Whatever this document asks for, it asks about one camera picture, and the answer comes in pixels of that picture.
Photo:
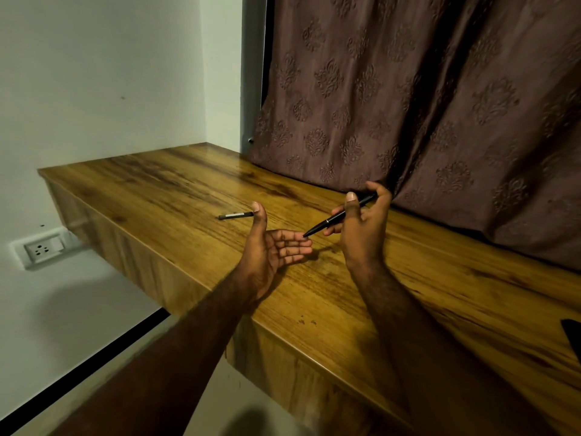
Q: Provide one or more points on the person's right hand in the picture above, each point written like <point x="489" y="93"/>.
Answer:
<point x="363" y="238"/>

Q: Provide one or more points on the person's left middle finger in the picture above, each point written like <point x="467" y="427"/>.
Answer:
<point x="295" y="243"/>

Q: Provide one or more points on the white wall socket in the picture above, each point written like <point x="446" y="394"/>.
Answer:
<point x="43" y="249"/>

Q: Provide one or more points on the person's left forearm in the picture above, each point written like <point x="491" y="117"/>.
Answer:
<point x="150" y="363"/>

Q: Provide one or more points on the brown patterned curtain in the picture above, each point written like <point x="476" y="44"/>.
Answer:
<point x="422" y="113"/>

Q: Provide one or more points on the black object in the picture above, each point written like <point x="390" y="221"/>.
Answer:
<point x="573" y="338"/>

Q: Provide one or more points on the person's right thumb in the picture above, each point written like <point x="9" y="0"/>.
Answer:
<point x="352" y="208"/>

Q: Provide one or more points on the person's left little finger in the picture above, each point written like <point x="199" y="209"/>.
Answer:
<point x="290" y="259"/>

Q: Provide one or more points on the person's left hand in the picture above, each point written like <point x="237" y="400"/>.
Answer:
<point x="261" y="261"/>

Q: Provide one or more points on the person's left thumb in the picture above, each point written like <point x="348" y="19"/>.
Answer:
<point x="259" y="220"/>

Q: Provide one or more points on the wooden desk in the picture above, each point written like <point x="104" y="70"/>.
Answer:
<point x="317" y="286"/>

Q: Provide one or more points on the black pen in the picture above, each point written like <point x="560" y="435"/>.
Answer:
<point x="338" y="216"/>

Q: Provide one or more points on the person's right forearm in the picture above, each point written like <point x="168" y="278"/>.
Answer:
<point x="435" y="354"/>

